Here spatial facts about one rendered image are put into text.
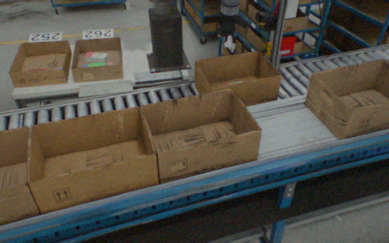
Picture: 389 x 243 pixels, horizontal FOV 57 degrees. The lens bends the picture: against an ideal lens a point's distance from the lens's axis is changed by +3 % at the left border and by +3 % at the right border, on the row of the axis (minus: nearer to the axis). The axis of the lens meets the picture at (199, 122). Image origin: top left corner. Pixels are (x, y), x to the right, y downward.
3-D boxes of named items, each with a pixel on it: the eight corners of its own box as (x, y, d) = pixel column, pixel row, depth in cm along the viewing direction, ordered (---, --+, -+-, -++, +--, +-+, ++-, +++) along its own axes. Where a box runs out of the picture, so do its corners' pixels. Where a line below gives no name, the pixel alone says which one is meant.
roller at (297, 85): (275, 68, 223) (277, 73, 226) (323, 115, 184) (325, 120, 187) (282, 64, 223) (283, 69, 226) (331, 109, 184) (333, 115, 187)
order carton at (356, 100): (373, 89, 177) (385, 58, 166) (422, 123, 155) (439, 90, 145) (303, 103, 167) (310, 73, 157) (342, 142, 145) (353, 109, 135)
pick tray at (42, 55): (72, 53, 235) (69, 39, 229) (67, 84, 206) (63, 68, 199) (26, 57, 231) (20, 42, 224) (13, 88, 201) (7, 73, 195)
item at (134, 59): (173, 39, 260) (173, 35, 258) (189, 79, 216) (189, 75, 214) (28, 52, 242) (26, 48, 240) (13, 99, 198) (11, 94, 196)
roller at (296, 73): (283, 67, 225) (288, 72, 228) (333, 113, 186) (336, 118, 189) (290, 62, 224) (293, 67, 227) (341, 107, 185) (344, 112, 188)
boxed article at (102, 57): (88, 57, 231) (88, 52, 228) (108, 58, 230) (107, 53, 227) (85, 62, 225) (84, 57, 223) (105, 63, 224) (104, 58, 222)
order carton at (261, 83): (255, 75, 213) (258, 50, 203) (277, 102, 191) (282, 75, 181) (194, 86, 204) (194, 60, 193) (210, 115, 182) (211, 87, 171)
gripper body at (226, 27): (215, 31, 188) (217, 9, 180) (230, 29, 191) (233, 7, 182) (221, 38, 183) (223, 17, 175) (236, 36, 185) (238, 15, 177)
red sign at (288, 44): (292, 55, 226) (296, 36, 218) (292, 55, 226) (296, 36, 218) (269, 59, 222) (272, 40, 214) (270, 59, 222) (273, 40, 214)
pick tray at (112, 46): (122, 50, 240) (120, 36, 233) (123, 79, 210) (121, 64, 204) (79, 53, 235) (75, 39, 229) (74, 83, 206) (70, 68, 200)
